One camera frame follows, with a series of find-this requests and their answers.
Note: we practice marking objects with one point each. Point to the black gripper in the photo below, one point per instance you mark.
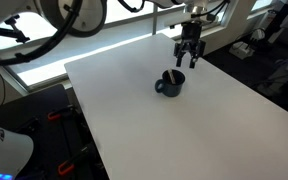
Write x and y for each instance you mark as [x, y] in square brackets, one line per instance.
[191, 35]

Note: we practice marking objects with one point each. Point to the dark blue enamel mug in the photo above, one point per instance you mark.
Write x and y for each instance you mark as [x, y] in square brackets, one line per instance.
[171, 87]

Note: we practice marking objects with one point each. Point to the grey window mullion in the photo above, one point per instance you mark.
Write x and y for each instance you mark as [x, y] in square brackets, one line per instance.
[155, 23]

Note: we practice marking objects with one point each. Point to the white box on floor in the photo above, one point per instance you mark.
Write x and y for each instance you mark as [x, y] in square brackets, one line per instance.
[241, 50]

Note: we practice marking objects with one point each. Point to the grey office chair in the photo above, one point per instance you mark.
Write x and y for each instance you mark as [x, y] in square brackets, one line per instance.
[280, 75]

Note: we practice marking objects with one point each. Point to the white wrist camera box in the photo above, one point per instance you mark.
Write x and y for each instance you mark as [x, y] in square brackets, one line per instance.
[194, 8]

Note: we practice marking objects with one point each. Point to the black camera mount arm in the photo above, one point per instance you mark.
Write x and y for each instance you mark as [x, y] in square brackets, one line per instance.
[12, 33]

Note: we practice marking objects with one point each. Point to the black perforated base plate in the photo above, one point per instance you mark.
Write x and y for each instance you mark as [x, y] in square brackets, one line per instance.
[17, 113]

